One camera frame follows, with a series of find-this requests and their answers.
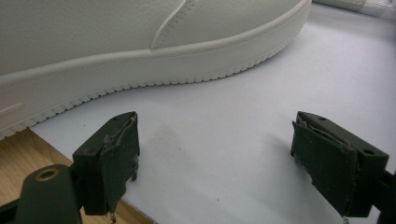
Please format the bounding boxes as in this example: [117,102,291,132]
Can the white sneaker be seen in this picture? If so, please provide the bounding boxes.
[0,0,313,141]

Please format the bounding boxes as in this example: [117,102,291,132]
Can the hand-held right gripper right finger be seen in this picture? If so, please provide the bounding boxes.
[290,110,390,218]

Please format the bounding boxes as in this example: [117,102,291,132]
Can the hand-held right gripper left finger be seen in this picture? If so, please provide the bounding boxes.
[72,110,141,223]

